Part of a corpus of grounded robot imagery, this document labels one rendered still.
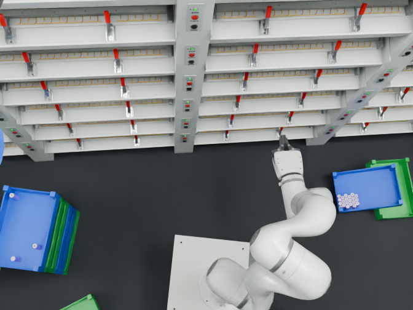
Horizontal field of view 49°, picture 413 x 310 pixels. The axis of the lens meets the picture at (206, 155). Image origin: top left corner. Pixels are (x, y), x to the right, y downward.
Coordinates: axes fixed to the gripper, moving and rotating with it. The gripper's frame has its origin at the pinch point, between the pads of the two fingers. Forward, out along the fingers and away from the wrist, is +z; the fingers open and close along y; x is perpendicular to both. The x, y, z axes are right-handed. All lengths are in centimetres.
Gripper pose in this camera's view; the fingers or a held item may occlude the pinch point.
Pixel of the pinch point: (283, 141)
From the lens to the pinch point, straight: 171.3
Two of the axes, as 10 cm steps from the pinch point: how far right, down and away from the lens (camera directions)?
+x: 0.5, -4.8, -8.8
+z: -1.0, -8.8, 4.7
